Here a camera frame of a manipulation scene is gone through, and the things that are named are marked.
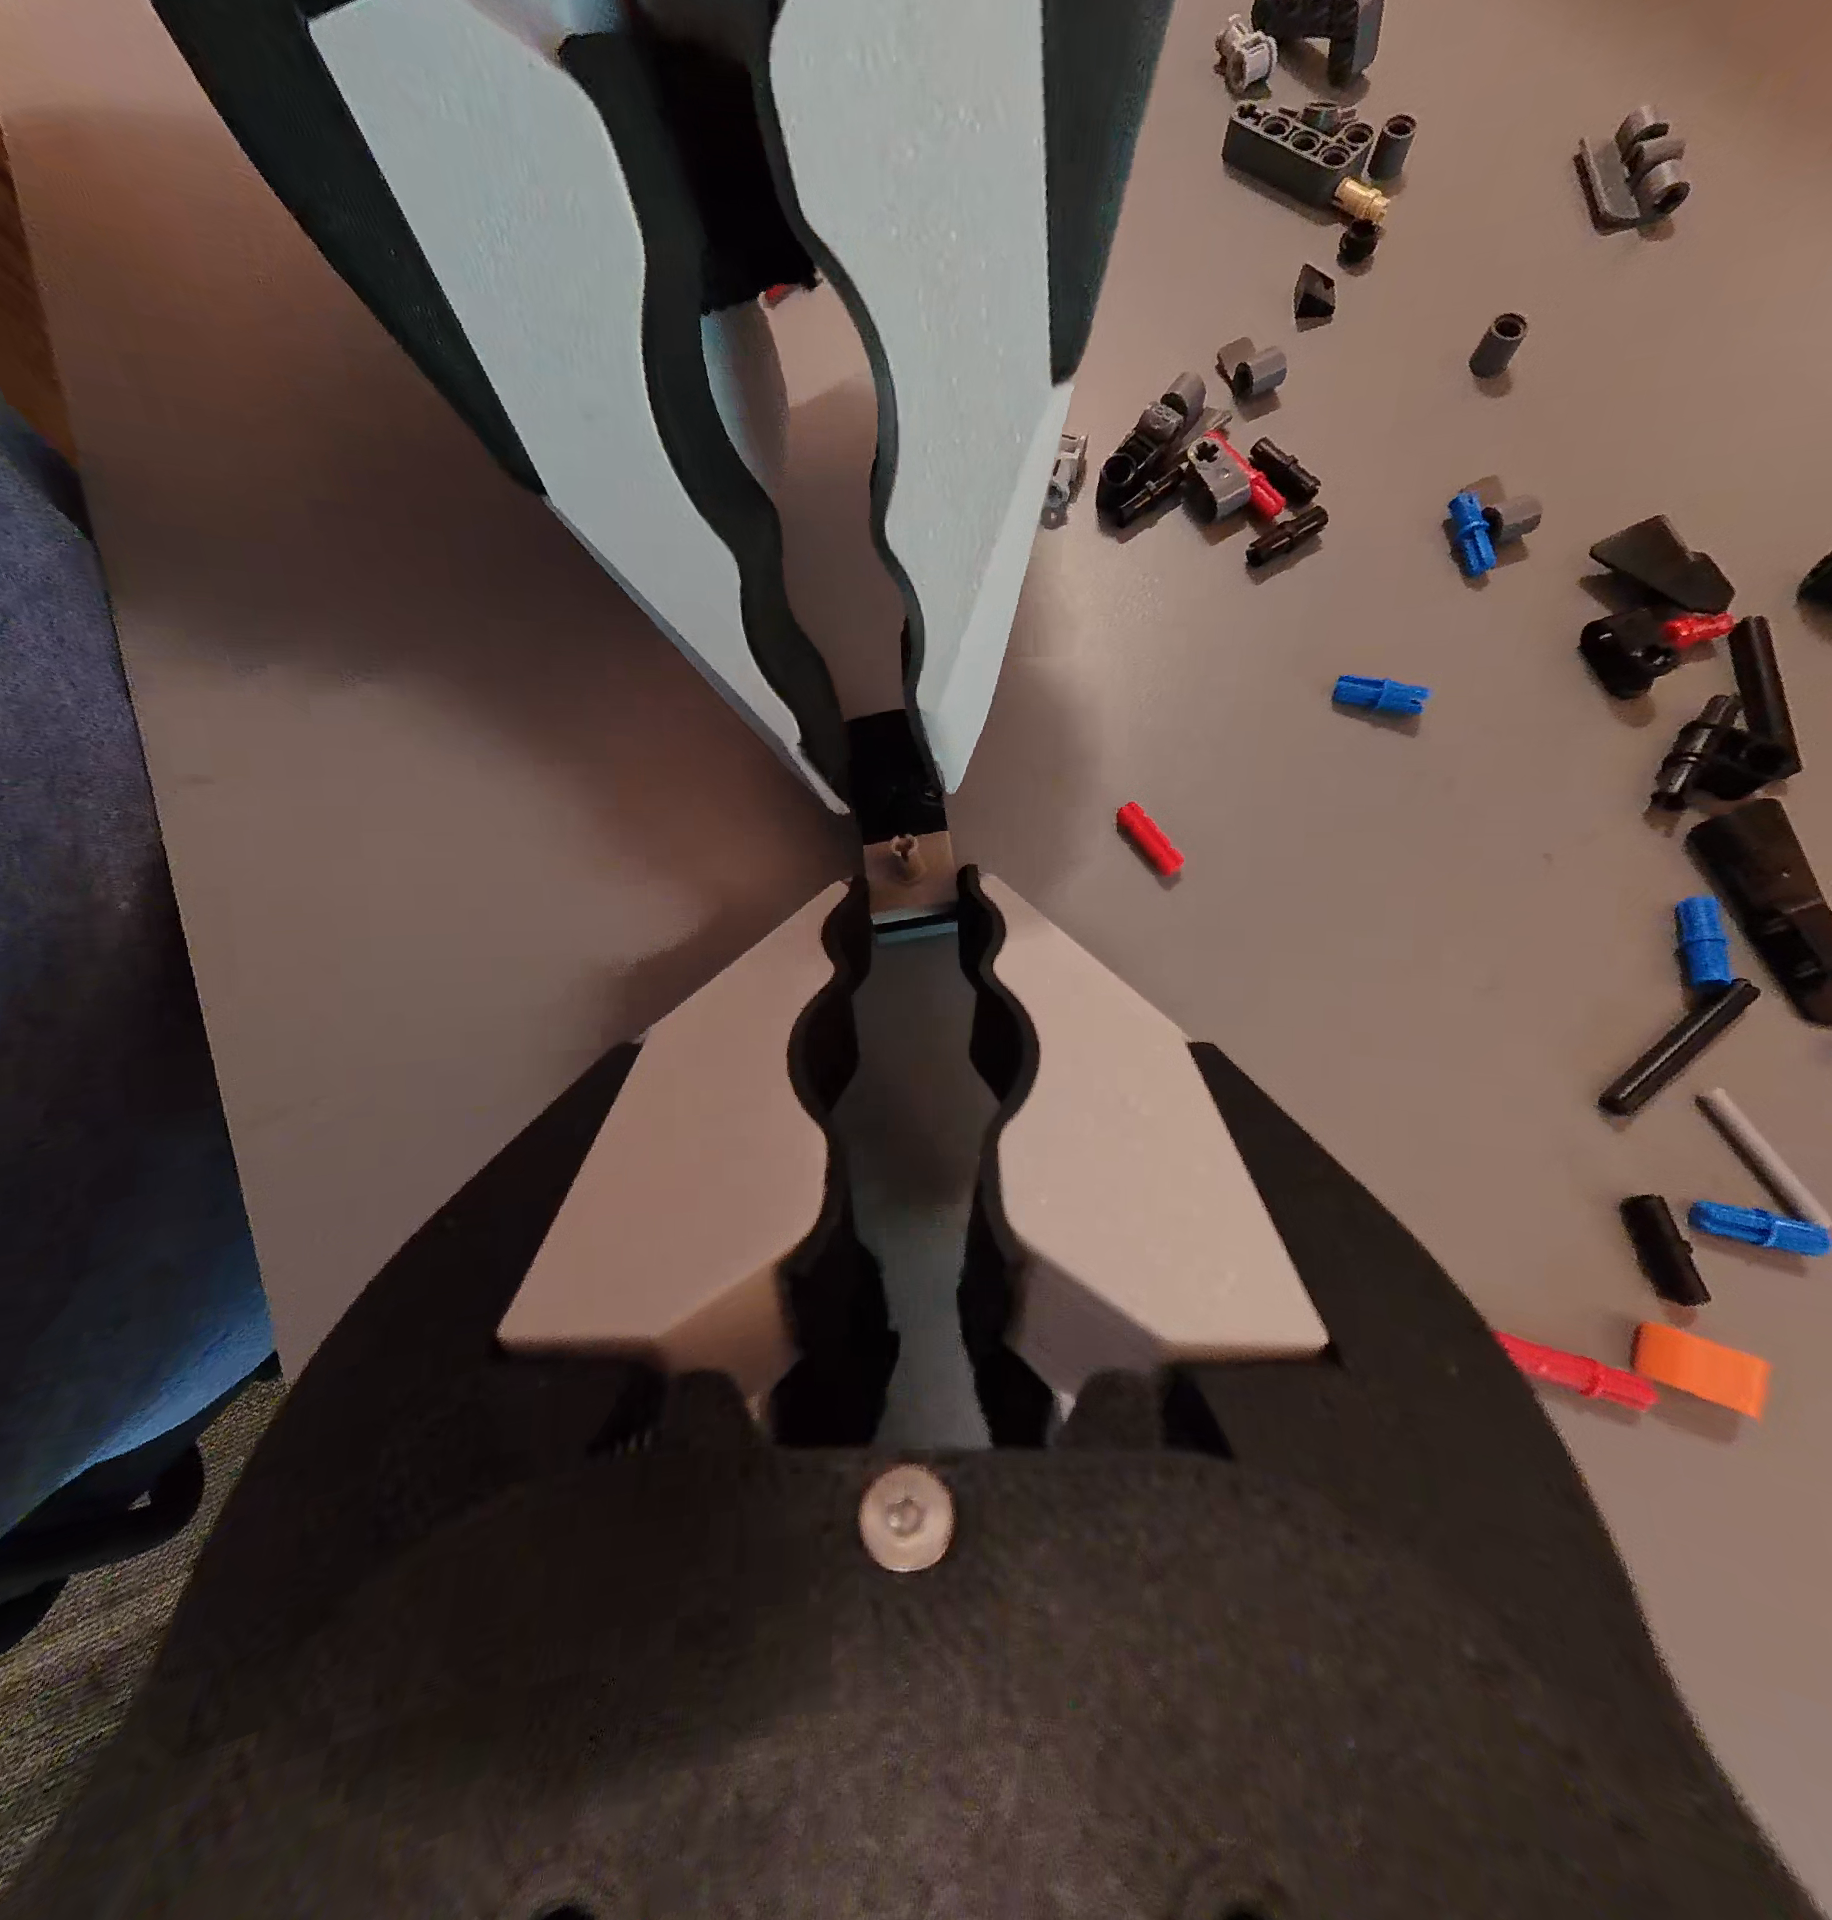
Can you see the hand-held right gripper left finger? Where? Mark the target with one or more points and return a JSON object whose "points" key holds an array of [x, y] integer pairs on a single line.
{"points": [[679, 1185]]}

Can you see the long red lego axle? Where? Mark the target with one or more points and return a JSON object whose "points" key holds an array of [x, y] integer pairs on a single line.
{"points": [[1579, 1369]]}

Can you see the dark grey angled lego beam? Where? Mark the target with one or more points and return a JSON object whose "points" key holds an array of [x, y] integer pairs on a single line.
{"points": [[1300, 143]]}

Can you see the orange lego piece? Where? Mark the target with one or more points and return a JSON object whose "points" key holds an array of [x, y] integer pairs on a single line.
{"points": [[1704, 1369]]}

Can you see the cluster of dark lego connectors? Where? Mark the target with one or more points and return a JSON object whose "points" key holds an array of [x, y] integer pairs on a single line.
{"points": [[1159, 466]]}

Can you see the blue lego pin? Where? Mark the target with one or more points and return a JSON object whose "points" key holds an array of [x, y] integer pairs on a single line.
{"points": [[1382, 697]]}

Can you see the pile of black lego pieces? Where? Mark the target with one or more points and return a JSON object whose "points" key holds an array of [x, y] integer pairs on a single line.
{"points": [[1772, 901]]}

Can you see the dark grey curved lego brick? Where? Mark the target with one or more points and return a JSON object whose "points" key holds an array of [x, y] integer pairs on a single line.
{"points": [[1331, 31]]}

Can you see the blue pin with grey connector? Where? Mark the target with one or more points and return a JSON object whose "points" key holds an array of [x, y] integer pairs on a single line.
{"points": [[1481, 531]]}

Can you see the dark grey lego bushing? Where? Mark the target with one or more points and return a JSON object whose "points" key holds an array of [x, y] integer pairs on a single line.
{"points": [[1397, 143]]}

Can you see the small black round lego piece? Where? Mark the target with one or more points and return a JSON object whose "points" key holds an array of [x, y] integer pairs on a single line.
{"points": [[1360, 241]]}

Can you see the grey double lego connector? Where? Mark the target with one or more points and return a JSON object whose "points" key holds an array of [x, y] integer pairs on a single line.
{"points": [[1632, 165]]}

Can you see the small black lego slope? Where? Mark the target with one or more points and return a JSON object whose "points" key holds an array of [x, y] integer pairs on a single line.
{"points": [[1314, 292]]}

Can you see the small grey lego brick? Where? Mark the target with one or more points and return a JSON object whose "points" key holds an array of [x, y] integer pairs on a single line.
{"points": [[1250, 367]]}

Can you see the dark round lego bushing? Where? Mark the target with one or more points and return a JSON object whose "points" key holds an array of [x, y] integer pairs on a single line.
{"points": [[1499, 343]]}

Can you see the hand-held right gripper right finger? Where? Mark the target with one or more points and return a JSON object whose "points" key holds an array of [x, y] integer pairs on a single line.
{"points": [[1159, 1185]]}

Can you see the short red lego pin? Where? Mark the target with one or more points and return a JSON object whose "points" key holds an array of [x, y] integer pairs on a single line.
{"points": [[1152, 838]]}

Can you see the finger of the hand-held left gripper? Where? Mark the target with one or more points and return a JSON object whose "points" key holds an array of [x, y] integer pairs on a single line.
{"points": [[963, 270], [528, 270]]}

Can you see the small light grey lego connector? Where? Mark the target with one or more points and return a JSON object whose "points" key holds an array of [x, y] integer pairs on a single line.
{"points": [[1069, 474], [1249, 45]]}

